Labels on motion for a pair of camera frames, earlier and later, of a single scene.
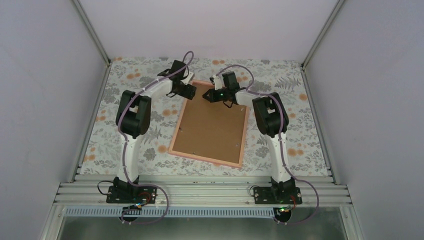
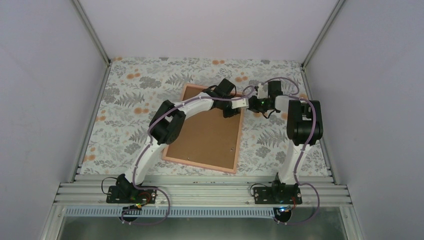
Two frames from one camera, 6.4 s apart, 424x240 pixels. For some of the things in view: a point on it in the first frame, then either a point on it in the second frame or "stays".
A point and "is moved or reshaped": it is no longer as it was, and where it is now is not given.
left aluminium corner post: (88, 28) stays
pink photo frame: (210, 131) is moved or reshaped
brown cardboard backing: (208, 129) is moved or reshaped
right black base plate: (277, 195) stays
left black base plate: (131, 195) stays
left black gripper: (190, 92) to (226, 114)
